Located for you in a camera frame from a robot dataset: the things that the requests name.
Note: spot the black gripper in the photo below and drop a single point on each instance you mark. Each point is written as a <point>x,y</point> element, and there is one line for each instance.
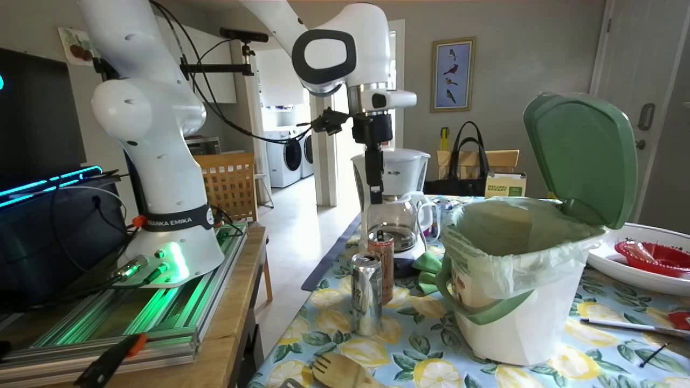
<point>372,128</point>

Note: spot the green bin lid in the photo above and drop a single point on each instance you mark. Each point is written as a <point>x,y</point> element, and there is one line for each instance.
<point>584,153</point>

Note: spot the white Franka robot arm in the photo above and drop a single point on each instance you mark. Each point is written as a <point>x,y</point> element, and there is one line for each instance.
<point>165,179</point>

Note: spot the silver drink can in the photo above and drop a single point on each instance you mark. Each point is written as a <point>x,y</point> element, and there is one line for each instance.
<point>368,294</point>

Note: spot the white coffee maker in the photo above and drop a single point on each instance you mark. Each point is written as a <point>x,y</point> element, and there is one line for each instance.
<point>401,174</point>

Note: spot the glass coffee carafe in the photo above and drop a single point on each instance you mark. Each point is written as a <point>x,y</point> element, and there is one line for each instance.
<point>394,227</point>

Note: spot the black tote bag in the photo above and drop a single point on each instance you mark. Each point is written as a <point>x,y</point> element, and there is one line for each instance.
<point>454,185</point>

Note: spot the white washing machine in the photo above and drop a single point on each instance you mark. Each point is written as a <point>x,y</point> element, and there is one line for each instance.
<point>277,163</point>

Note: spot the green cloth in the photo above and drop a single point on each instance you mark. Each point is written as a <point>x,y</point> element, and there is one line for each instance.
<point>426,277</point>

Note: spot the framed bird picture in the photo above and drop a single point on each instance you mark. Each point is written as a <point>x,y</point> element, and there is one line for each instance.
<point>454,73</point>

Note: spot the cardboard box behind bag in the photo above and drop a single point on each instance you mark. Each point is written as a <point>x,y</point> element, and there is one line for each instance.
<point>504,159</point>

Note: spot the wooden lattice chair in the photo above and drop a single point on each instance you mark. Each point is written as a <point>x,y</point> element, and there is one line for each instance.
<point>229,185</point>

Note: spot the lemon print tablecloth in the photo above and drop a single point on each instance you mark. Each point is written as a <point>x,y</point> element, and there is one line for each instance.
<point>401,352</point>

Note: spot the wooden fork spatula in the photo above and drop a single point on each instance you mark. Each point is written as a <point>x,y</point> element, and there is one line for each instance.
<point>342,372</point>

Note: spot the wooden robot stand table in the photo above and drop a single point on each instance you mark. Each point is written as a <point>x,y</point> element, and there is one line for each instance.
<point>222,345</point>

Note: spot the white round plate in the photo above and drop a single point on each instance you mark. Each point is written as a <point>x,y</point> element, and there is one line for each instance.
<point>610,262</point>

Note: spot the white room door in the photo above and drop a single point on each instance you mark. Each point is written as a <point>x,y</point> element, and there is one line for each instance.
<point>648,57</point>

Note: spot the black table knife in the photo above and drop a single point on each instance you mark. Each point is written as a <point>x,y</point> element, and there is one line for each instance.
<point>633,329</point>

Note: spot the black and orange hand tool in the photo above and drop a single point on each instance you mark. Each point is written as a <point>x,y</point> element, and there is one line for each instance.
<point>109,362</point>

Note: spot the black computer with cyan light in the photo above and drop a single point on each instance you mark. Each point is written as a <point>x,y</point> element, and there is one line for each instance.
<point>50,245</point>

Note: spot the black monitor screen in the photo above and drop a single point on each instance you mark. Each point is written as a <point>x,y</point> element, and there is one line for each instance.
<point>39,118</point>

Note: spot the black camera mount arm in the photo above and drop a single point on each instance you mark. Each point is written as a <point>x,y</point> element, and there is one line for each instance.
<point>217,69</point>

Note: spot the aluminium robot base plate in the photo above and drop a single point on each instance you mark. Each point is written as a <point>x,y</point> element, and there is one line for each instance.
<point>143,316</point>

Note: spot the wall poster with red fruit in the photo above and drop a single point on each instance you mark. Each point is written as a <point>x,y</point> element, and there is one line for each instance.
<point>77,45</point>

